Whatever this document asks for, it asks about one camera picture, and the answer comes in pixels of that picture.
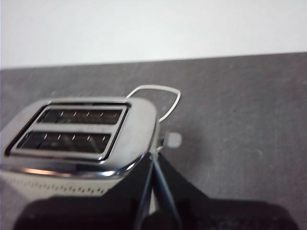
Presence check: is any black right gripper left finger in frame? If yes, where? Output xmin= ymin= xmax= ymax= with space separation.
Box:
xmin=102 ymin=153 xmax=154 ymax=230

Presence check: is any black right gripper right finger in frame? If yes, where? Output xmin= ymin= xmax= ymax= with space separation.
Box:
xmin=154 ymin=152 xmax=210 ymax=230

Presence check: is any pale toaster lever knob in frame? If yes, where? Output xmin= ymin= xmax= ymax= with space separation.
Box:
xmin=165 ymin=131 xmax=182 ymax=148

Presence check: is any cream and chrome toaster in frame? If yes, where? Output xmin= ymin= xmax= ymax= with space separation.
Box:
xmin=0 ymin=96 xmax=166 ymax=230

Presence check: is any white power cable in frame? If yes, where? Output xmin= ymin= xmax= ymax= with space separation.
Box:
xmin=125 ymin=84 xmax=182 ymax=123

